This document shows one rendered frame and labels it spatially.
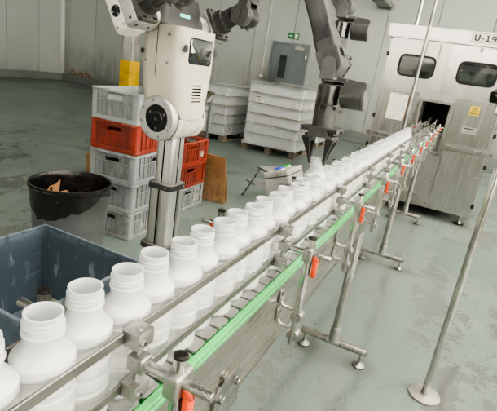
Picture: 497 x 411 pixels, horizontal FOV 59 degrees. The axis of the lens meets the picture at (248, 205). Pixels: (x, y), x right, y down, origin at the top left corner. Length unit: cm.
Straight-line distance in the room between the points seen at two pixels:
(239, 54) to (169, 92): 1087
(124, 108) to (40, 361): 290
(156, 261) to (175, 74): 105
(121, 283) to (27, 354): 12
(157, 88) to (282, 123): 605
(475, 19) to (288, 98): 505
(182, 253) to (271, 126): 704
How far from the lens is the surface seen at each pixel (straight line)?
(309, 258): 87
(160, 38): 157
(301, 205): 101
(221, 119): 816
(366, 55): 1127
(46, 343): 46
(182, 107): 157
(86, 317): 50
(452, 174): 554
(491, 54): 550
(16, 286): 124
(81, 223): 257
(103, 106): 338
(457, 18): 1113
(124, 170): 335
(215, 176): 449
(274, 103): 759
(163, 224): 172
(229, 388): 84
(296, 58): 1169
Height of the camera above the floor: 141
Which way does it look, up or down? 18 degrees down
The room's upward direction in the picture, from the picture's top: 9 degrees clockwise
